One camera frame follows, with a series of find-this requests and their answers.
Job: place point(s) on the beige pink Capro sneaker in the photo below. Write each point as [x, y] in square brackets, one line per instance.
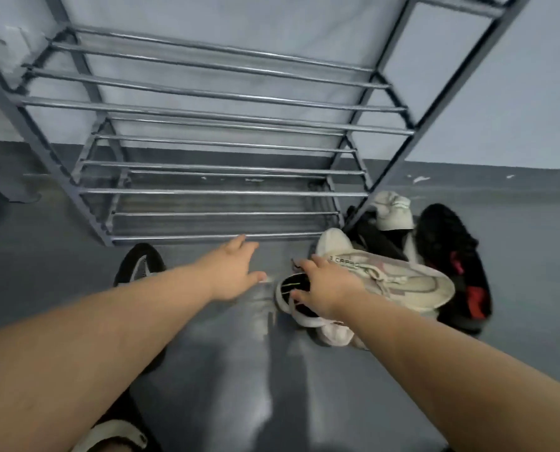
[402, 282]

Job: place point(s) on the black sneaker red stripe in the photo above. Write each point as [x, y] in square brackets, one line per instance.
[454, 258]

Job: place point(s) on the person's left black clog slipper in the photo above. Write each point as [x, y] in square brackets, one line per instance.
[129, 409]

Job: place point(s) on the person's left hand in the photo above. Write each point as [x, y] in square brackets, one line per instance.
[228, 273]

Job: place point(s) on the black white patterned sneaker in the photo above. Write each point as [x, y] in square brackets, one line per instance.
[138, 265]
[378, 240]

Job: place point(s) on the grey metal bench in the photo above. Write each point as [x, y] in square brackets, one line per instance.
[7, 183]

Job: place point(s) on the grey metal shoe rack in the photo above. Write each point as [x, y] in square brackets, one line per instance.
[456, 79]

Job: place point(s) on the person's right forearm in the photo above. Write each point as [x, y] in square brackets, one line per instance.
[449, 381]

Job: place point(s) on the person's left forearm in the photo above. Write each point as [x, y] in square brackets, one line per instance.
[82, 353]

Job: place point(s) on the person's right hand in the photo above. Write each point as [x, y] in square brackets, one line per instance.
[331, 289]

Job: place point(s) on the black green striped sneaker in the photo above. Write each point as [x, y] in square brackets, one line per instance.
[287, 284]

